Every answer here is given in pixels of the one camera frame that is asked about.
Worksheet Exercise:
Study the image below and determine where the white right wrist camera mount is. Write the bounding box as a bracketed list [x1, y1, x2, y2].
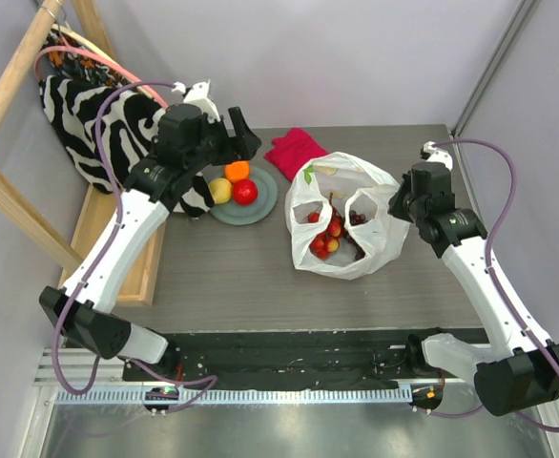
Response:
[421, 141, 453, 171]

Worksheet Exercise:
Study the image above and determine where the camouflage orange black garment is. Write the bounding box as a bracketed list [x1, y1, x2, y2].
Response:
[40, 29, 137, 88]

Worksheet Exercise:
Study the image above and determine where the grey glass plate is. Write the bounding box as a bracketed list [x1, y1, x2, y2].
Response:
[210, 166, 279, 226]

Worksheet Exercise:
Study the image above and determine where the cream clothes hanger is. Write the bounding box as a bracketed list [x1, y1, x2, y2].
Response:
[52, 24, 114, 61]

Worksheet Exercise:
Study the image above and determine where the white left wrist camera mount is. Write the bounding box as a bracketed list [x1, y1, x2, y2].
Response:
[172, 80, 221, 123]

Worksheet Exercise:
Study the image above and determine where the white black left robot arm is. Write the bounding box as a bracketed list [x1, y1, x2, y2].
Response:
[39, 103, 261, 381]

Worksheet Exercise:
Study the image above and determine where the orange fruit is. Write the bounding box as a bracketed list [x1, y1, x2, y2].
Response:
[223, 160, 251, 183]

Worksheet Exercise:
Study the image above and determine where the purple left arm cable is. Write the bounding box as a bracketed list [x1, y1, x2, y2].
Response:
[52, 79, 218, 414]

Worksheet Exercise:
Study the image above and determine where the aluminium cable duct rail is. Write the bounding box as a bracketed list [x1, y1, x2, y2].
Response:
[55, 385, 412, 406]

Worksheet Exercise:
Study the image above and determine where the folded red cloth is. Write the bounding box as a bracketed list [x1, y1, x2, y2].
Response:
[264, 127, 328, 181]

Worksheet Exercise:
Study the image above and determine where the red yellow strawberry bunch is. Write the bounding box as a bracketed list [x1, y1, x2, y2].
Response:
[309, 193, 344, 261]

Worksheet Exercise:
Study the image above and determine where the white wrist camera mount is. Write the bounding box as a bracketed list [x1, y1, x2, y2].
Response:
[172, 80, 221, 123]
[421, 141, 453, 171]

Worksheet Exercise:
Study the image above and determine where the dark purple grape bunch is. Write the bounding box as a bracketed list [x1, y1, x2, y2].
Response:
[343, 210, 366, 261]

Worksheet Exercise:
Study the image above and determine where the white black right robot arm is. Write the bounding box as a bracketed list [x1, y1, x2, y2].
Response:
[388, 161, 559, 416]

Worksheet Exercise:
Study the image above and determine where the zebra pattern black white garment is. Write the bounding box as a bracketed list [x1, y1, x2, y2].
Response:
[37, 74, 216, 219]

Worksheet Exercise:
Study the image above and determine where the white lemon print plastic bag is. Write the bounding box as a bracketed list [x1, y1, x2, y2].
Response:
[285, 153, 408, 281]

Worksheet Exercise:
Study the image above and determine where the pink clothes hanger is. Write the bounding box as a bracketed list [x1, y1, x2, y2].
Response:
[32, 45, 170, 110]

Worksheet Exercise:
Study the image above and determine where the aluminium corner frame profile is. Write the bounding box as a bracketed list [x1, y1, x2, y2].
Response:
[450, 0, 541, 137]

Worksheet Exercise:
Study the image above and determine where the wooden clothes rack frame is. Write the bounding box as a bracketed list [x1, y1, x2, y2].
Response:
[0, 0, 162, 307]

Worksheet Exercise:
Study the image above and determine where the red apple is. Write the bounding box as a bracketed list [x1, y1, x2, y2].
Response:
[232, 178, 259, 206]

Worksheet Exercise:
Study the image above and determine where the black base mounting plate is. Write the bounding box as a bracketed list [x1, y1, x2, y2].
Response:
[121, 328, 465, 393]

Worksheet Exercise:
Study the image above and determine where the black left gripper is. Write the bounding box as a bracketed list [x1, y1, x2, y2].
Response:
[187, 108, 261, 176]

